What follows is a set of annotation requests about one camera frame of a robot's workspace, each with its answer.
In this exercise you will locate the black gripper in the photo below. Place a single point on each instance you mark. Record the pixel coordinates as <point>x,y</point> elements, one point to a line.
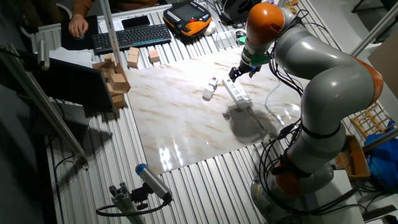
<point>246,68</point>

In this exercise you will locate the small white plug adapter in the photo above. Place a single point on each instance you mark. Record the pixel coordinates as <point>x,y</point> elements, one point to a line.
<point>209,91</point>

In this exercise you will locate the blue computer mouse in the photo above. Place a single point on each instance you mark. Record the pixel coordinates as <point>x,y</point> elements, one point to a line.
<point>80,38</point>

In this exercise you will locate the forearm in brown sleeve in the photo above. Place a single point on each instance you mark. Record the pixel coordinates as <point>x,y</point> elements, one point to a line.
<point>81,7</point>

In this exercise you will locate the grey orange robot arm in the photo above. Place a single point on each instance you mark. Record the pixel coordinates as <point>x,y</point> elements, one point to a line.
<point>326,87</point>

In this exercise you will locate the person's hand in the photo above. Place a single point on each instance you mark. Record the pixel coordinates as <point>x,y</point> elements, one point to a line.
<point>78,26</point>

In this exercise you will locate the white power strip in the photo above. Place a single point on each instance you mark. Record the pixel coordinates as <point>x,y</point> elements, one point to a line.
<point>237,93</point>

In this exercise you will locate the clear plastic box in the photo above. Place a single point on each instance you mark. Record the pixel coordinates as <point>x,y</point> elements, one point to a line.
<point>225,40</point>

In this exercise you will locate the round metal tape roll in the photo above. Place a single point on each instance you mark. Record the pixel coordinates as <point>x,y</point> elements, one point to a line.
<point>240,33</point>

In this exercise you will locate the white round toy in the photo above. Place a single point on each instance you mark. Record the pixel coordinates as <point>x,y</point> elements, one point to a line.
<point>210,28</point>

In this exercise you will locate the large black spool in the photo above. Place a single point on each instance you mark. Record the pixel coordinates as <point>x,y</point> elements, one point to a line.
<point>236,11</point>

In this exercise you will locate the marble pattern mat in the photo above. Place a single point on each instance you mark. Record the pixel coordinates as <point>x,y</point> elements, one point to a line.
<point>186,118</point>

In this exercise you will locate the yellow toy food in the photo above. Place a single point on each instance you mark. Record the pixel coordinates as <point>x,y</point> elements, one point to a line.
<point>291,6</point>

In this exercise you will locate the orange black teach pendant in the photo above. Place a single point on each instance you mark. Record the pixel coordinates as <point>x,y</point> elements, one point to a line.
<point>186,15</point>

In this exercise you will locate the tan wooden block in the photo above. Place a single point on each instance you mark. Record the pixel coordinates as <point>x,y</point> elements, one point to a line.
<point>118,101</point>
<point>101,65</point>
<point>154,56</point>
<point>109,58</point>
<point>112,91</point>
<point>118,81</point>
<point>134,51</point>
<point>132,61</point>
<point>107,73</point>

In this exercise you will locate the black keyboard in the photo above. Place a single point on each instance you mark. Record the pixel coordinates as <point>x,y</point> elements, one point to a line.
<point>133,38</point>

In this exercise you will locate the black smartphone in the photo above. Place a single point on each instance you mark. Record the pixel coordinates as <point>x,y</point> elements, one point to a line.
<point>136,21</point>

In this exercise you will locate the person's torso brown sweater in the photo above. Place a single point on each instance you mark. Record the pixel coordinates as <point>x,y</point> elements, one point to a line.
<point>133,4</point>

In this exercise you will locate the wooden rack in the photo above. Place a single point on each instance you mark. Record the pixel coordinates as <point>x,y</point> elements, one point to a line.
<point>370,121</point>

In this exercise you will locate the brown tray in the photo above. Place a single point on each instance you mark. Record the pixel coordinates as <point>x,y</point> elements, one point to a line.
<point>354,158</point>

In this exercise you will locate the brown cardboard sheet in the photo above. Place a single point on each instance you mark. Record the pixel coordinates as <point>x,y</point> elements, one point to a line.
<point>385,65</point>

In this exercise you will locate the white paper sheet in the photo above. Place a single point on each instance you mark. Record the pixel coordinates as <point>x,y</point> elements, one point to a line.
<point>112,26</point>

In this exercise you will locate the blue bag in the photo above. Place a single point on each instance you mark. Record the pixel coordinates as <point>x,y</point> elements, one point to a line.
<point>384,165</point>

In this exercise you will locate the black monitor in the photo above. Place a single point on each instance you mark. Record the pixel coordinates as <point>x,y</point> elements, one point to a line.
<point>74,82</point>

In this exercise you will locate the white paper stack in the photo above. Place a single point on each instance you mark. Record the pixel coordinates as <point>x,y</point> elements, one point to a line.
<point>71,56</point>

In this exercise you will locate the short aluminium profile stub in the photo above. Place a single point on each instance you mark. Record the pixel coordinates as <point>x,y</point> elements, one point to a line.
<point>124,203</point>

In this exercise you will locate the black mouse pad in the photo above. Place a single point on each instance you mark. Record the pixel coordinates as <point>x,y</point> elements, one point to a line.
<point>66,42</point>

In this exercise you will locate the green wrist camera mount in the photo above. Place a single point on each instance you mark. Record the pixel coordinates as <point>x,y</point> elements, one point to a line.
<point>258,59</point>

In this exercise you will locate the aluminium frame bar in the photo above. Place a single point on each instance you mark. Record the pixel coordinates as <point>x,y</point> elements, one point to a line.
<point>381,140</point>
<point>373,31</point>

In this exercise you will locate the thin aluminium post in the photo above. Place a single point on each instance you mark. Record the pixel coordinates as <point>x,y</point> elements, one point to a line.
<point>110,31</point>

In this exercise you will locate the grey camera with blue cap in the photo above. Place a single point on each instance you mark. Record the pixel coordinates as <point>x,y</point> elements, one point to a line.
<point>154,182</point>

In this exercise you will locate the black camera clamp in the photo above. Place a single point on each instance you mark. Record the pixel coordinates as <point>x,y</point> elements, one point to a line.
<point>139,196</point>

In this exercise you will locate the grey camera on frame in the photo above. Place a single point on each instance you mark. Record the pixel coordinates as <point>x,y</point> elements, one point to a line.
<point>43,54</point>

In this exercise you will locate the long aluminium frame beam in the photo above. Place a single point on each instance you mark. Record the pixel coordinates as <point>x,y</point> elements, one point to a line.
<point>40,102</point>

